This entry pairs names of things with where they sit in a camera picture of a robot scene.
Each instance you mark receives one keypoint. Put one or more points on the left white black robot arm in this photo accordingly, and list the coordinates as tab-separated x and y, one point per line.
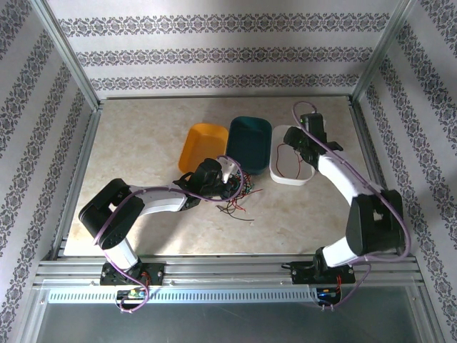
160	202

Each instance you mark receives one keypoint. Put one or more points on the orange plastic bin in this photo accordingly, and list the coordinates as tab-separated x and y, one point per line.
203	143

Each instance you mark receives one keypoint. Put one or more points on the aluminium frame post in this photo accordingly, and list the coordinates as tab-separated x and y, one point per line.
385	53
68	53

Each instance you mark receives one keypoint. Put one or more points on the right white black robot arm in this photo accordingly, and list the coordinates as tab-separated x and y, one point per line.
339	175

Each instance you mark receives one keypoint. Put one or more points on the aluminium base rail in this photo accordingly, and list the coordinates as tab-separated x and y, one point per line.
228	269

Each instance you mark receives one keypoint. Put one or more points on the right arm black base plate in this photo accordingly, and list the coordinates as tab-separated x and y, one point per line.
303	273

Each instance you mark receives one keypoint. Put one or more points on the grey metal shelf panel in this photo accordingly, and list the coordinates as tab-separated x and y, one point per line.
228	323

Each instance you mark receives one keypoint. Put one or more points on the small circuit board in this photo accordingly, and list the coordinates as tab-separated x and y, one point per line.
133	294
326	294

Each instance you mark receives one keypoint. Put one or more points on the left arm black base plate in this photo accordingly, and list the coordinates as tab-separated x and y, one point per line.
157	273

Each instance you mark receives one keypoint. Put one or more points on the white plastic bin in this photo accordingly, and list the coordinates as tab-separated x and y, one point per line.
285	180

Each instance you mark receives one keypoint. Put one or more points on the aluminium back rail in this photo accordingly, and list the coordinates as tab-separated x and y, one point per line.
228	96

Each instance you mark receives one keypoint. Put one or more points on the aluminium side rail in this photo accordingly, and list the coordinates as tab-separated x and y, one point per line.
76	178
371	157

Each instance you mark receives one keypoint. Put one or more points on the teal plastic bin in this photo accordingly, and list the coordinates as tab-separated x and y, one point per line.
248	143

